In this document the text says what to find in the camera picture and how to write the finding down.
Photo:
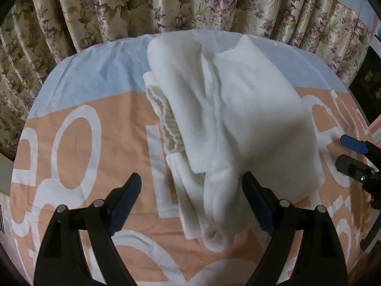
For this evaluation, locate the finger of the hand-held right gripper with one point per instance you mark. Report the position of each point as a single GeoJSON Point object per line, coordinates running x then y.
{"type": "Point", "coordinates": [354, 143]}
{"type": "Point", "coordinates": [349, 165]}

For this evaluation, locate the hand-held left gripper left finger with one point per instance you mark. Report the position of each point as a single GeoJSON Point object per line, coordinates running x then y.
{"type": "Point", "coordinates": [126, 202]}

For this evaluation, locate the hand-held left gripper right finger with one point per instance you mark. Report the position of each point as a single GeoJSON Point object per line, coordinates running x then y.
{"type": "Point", "coordinates": [257, 202]}

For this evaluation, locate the white knit sweater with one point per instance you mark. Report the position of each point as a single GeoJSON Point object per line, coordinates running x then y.
{"type": "Point", "coordinates": [238, 119]}

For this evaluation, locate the dark wooden cabinet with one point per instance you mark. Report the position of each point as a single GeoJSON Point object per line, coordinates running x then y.
{"type": "Point", "coordinates": [367, 77]}

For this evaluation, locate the orange and blue printed bedsheet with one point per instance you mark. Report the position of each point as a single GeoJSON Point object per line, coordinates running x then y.
{"type": "Point", "coordinates": [89, 143]}

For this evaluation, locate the white furniture panel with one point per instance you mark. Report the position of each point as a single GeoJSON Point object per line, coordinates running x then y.
{"type": "Point", "coordinates": [6, 175]}

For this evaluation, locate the floral curtain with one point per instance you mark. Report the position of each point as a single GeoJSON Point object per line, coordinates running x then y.
{"type": "Point", "coordinates": [190, 3]}

